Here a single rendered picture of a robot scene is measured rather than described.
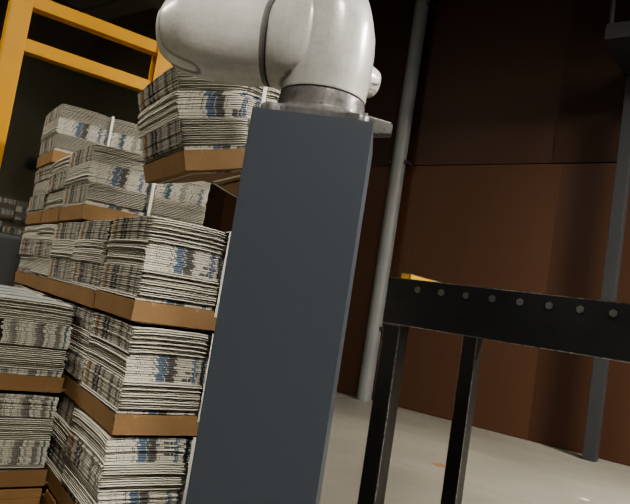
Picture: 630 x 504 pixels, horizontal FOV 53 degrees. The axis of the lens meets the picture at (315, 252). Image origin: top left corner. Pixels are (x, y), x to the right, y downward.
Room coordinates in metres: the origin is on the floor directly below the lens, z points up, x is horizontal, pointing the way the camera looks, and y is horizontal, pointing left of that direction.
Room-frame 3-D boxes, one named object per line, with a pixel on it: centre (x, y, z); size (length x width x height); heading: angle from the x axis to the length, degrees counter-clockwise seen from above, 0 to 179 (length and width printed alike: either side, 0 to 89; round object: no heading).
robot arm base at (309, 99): (1.09, 0.01, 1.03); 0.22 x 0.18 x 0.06; 84
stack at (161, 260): (1.88, 0.52, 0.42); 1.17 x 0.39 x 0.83; 34
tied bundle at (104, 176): (1.99, 0.60, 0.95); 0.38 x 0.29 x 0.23; 124
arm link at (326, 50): (1.09, 0.04, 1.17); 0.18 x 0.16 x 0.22; 82
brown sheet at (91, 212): (1.99, 0.59, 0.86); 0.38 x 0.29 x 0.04; 124
